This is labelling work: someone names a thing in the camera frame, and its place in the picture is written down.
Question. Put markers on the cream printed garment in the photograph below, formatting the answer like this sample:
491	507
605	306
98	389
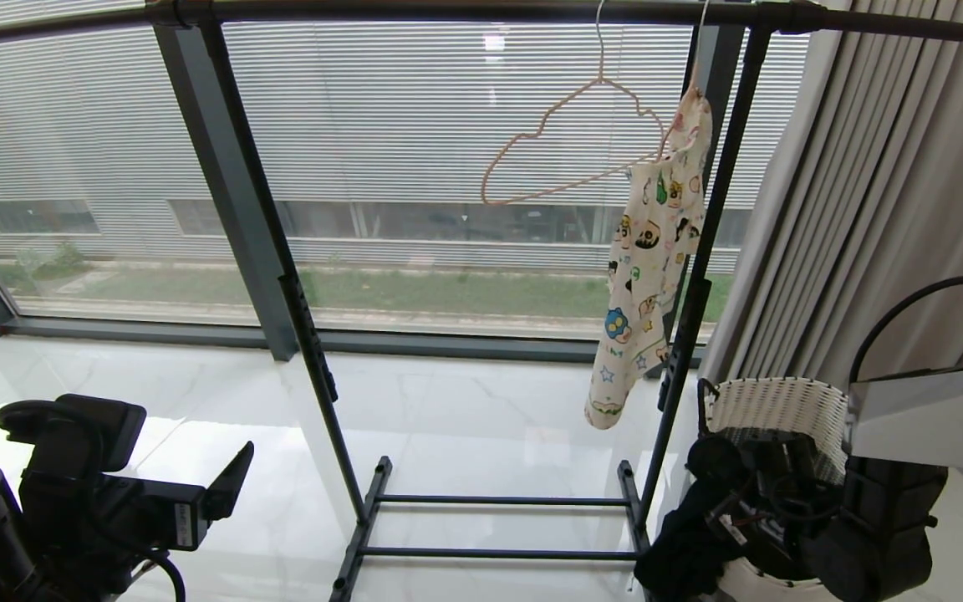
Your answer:
649	276

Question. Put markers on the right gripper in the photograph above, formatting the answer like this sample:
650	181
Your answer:
774	535

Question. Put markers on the white laundry basket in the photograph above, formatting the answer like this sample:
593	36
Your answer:
782	405

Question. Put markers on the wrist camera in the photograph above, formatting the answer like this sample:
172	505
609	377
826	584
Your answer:
72	435
711	456

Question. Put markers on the beige curtain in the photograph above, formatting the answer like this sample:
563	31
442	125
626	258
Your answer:
908	167

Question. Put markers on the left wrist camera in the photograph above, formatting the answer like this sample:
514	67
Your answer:
72	435

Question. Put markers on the black garment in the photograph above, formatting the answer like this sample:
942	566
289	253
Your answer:
682	543

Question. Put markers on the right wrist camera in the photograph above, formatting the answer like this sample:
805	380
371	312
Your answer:
711	456

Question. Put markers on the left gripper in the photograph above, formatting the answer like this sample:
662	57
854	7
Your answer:
147	510

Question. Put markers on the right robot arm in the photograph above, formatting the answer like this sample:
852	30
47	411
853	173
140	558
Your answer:
933	410

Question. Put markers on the pink clothes hanger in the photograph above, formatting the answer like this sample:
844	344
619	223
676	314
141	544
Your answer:
599	50
702	33

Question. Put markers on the black clothes rack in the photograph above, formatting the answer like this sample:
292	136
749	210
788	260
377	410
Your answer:
448	12

